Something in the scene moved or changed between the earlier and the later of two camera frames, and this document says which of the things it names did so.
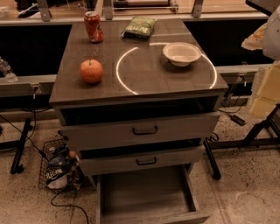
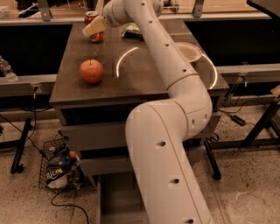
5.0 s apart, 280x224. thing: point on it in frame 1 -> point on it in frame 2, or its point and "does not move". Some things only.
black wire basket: x=59 y=168 does not move
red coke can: x=92 y=26 does not move
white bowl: x=181 y=53 does not move
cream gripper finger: x=255 y=40 -> x=115 y=14
